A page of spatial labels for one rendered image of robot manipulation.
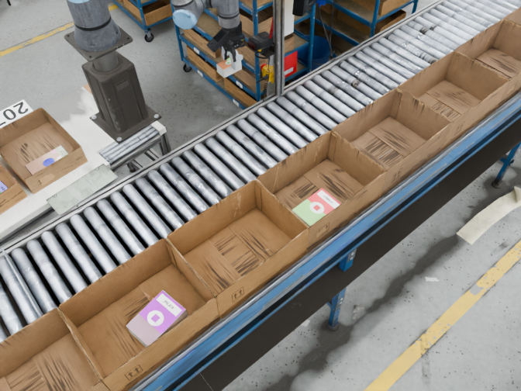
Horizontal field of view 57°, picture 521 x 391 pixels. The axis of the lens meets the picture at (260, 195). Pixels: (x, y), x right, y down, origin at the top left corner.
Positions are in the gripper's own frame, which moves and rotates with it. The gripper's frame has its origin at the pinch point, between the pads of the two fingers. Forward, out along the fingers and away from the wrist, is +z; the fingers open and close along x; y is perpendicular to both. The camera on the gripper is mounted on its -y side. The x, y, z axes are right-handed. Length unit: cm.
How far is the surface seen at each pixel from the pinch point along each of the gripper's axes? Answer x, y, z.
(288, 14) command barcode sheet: 1.0, 36.0, -10.3
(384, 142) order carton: -69, 31, 16
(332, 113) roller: -31, 39, 30
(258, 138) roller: -21.0, -0.5, 30.6
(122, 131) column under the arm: 23, -50, 28
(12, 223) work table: 5, -112, 30
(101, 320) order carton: -66, -102, 16
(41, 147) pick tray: 39, -85, 29
